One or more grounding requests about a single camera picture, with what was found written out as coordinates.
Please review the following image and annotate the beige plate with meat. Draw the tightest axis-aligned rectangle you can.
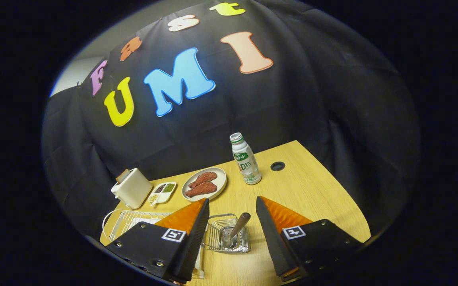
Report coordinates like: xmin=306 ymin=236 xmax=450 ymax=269
xmin=182 ymin=167 xmax=227 ymax=201

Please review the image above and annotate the white wire dish rack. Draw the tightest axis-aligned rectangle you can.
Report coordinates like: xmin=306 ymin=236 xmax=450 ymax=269
xmin=102 ymin=209 xmax=206 ymax=278

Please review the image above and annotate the white green-labelled bottle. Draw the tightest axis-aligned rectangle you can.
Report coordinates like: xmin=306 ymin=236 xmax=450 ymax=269
xmin=229 ymin=132 xmax=262 ymax=186

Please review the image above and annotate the white divided bean dish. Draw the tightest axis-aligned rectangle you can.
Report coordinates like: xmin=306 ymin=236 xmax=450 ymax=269
xmin=147 ymin=182 xmax=177 ymax=206

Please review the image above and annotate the red meat piece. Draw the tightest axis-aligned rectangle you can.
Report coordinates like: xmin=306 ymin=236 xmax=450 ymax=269
xmin=189 ymin=172 xmax=218 ymax=188
xmin=184 ymin=182 xmax=218 ymax=198

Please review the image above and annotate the white toaster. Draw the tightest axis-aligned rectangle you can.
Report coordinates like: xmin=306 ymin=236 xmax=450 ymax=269
xmin=111 ymin=168 xmax=153 ymax=209

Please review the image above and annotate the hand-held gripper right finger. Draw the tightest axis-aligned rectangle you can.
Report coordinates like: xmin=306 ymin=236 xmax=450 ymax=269
xmin=255 ymin=195 xmax=363 ymax=282

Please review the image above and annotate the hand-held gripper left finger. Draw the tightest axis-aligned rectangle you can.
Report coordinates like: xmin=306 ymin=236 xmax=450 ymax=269
xmin=104 ymin=198 xmax=210 ymax=284

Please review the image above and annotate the metal wire basket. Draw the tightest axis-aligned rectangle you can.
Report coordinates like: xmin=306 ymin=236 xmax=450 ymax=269
xmin=202 ymin=214 xmax=251 ymax=254

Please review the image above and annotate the wooden-handled metal spoon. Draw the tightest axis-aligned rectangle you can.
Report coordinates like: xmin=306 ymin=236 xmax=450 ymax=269
xmin=221 ymin=212 xmax=251 ymax=249

